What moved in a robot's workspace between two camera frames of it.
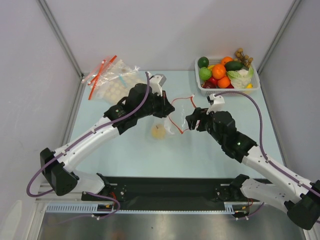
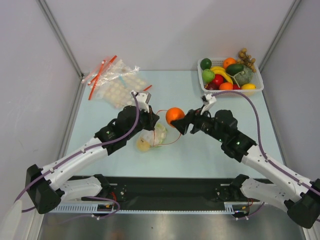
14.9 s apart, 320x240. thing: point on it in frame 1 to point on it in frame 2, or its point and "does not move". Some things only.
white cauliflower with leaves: [240, 78] to [160, 133]
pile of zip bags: [112, 80] does not move
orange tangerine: [218, 71] to [174, 113]
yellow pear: [158, 131] to [142, 145]
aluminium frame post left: [47, 13] does not move
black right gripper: [200, 120] does not move
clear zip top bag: [176, 122] to [164, 133]
